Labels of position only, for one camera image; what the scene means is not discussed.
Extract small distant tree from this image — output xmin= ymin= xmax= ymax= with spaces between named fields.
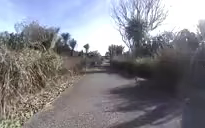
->
xmin=107 ymin=43 xmax=125 ymax=58

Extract grey asphalt path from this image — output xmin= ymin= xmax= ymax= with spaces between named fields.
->
xmin=21 ymin=64 xmax=184 ymax=128

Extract large bare tree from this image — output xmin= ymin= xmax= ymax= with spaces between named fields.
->
xmin=109 ymin=0 xmax=169 ymax=54

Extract dark bushes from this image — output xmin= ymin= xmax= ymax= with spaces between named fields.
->
xmin=109 ymin=19 xmax=205 ymax=128

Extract leaf litter strip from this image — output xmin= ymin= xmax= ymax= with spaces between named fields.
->
xmin=0 ymin=73 xmax=86 ymax=128

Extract row of trees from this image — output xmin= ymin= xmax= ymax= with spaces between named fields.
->
xmin=0 ymin=19 xmax=103 ymax=66

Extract dry grass bushes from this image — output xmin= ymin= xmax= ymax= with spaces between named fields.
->
xmin=0 ymin=44 xmax=86 ymax=121

